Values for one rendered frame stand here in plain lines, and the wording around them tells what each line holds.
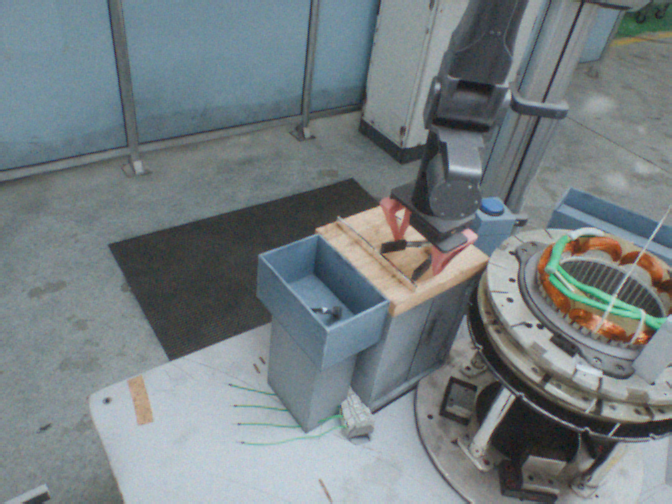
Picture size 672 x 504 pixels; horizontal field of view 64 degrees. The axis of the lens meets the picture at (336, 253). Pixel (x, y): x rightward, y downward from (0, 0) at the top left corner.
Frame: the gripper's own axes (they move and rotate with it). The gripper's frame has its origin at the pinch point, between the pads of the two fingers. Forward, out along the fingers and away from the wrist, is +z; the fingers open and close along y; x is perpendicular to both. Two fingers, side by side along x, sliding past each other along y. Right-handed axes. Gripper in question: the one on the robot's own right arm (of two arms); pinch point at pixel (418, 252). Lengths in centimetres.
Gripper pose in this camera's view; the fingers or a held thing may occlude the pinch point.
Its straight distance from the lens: 79.1
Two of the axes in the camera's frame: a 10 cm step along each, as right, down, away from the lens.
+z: -1.0, 7.2, 6.9
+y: 6.0, 6.0, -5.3
